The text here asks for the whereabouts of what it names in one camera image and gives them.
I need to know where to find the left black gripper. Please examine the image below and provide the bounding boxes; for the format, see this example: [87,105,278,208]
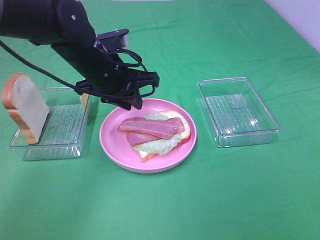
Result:
[74,57,160,111]

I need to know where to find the bacon strip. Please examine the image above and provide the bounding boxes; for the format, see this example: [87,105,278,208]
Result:
[125,116,183,147]
[117,117,188,140]

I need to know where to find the yellow cheese slice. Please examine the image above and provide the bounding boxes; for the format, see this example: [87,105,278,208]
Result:
[79,93,90,111]

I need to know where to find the green lettuce leaf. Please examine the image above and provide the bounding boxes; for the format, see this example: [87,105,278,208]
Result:
[126,110,191,161]

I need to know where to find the bread slice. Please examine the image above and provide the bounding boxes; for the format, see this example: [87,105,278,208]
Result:
[1,72,50,144]
[131,110,191,163]

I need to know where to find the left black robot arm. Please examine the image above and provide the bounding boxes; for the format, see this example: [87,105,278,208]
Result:
[0,0,160,110]

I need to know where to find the pink round plate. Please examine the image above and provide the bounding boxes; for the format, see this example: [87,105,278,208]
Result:
[99,98,197,174]

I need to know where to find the left clear plastic tray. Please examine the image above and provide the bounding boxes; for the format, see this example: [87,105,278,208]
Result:
[10,87,92,161]

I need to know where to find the clear plastic tray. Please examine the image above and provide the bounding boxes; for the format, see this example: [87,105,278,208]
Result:
[197,76,280,148]
[10,87,92,161]

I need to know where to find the green tablecloth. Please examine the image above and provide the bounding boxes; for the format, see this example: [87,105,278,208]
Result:
[0,0,320,240]

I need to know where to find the right clear plastic tray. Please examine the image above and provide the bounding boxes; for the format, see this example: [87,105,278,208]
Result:
[197,76,280,148]

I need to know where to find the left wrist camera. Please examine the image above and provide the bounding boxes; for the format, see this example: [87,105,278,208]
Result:
[93,28,129,55]

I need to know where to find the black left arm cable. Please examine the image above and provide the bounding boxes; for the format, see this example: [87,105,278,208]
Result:
[0,39,78,91]

